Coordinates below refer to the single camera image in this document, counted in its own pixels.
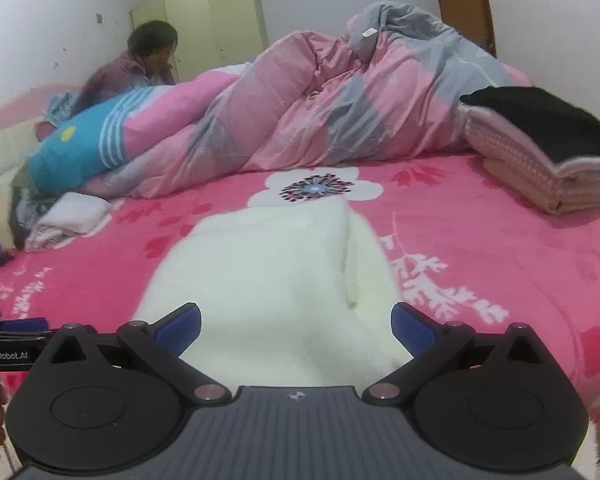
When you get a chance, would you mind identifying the grey clothes pile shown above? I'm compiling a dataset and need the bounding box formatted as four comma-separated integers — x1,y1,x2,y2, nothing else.
9,170,56,251

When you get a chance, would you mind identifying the folded pink checked blanket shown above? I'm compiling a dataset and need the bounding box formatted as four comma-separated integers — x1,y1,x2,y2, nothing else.
462,105,600,216

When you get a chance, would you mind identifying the pale yellow wardrobe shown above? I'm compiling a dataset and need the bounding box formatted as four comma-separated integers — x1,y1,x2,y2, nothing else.
130,0,271,68

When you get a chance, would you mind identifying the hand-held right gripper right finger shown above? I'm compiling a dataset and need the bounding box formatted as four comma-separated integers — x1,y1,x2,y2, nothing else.
361,302,547,404

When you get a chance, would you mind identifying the pink floral bed sheet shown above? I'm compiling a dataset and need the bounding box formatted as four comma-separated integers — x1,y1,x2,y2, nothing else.
0,150,600,423

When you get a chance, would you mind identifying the light blue cloth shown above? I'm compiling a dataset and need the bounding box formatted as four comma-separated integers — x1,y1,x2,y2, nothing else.
42,91,81,127

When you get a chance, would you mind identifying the blue pink striped quilt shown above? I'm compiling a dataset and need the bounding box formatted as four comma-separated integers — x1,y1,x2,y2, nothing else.
26,72,241,196

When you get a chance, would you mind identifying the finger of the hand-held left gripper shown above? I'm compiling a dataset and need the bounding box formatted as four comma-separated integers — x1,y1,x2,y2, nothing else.
0,317,51,333

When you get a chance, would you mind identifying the folded white cloth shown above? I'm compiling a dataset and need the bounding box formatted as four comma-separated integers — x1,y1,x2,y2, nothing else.
25,191,113,251

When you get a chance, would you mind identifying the folded black garment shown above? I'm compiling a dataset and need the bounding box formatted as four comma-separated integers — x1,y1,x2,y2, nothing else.
459,86,600,166

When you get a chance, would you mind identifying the pink white headboard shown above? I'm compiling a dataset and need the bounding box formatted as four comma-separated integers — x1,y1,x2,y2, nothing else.
0,82,91,201

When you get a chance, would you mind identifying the pink grey floral quilt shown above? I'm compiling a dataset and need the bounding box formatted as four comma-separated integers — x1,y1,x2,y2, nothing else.
87,2,531,198

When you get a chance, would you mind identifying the white fluffy sweater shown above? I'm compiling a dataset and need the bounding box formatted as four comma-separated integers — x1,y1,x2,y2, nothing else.
130,202,416,388

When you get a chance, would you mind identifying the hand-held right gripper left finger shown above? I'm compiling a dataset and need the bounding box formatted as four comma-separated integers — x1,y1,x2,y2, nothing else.
31,302,232,404

